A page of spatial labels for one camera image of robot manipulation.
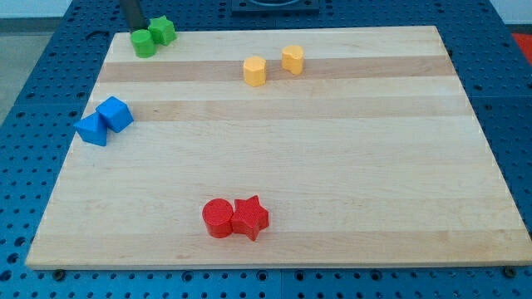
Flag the green star block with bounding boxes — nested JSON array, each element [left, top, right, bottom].
[[148, 16, 177, 46]]

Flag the red star block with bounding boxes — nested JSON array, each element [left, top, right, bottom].
[[231, 195, 269, 241]]

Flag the wooden board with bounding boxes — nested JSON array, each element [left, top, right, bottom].
[[26, 26, 531, 270]]

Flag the red cylinder block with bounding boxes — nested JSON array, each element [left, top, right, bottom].
[[202, 199, 234, 238]]

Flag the yellow hexagon block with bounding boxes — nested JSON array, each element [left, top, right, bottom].
[[243, 56, 266, 87]]

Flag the yellow heart block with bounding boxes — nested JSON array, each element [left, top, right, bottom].
[[281, 45, 304, 76]]

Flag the blue cube block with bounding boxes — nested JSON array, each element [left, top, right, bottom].
[[96, 96, 134, 133]]

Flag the green cylinder block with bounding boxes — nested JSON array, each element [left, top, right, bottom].
[[130, 29, 156, 58]]

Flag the blue triangle block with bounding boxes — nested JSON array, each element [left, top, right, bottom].
[[74, 112, 107, 146]]

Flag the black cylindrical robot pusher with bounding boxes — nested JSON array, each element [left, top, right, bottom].
[[119, 0, 148, 32]]

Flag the red object at edge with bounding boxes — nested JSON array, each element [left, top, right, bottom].
[[512, 33, 532, 64]]

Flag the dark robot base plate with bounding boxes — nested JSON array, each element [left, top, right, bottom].
[[229, 0, 320, 16]]

